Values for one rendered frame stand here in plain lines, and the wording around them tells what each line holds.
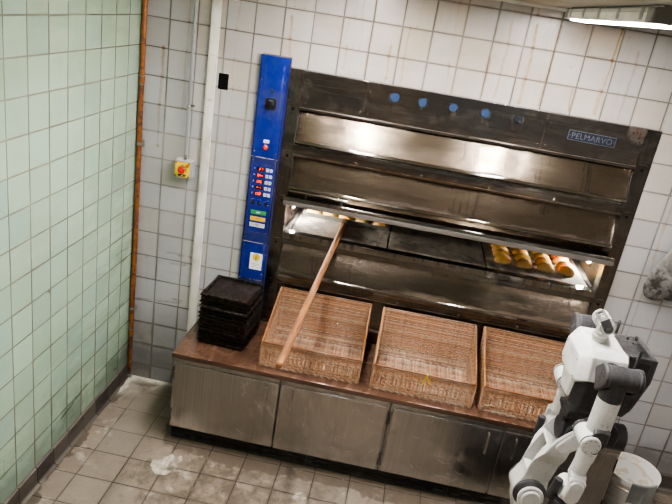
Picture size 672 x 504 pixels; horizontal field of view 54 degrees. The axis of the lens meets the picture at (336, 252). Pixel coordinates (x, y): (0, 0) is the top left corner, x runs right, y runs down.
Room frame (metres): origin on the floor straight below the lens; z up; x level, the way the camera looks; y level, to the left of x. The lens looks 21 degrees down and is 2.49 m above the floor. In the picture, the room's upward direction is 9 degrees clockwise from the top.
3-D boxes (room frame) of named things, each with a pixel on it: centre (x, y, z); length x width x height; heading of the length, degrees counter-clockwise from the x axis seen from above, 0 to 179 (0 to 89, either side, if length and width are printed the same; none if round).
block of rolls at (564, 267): (3.91, -1.19, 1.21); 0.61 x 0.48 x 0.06; 175
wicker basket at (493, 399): (3.20, -1.17, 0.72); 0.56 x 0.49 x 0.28; 84
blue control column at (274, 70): (4.53, 0.40, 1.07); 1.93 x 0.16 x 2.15; 175
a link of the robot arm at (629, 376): (2.20, -1.13, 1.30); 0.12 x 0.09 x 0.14; 87
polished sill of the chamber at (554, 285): (3.54, -0.58, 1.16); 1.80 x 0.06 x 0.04; 85
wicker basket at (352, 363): (3.30, 0.03, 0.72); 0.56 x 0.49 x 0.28; 87
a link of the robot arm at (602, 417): (2.20, -1.10, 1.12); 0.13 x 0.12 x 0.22; 179
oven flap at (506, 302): (3.52, -0.57, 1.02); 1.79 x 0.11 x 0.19; 85
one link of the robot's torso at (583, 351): (2.41, -1.16, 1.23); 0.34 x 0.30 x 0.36; 178
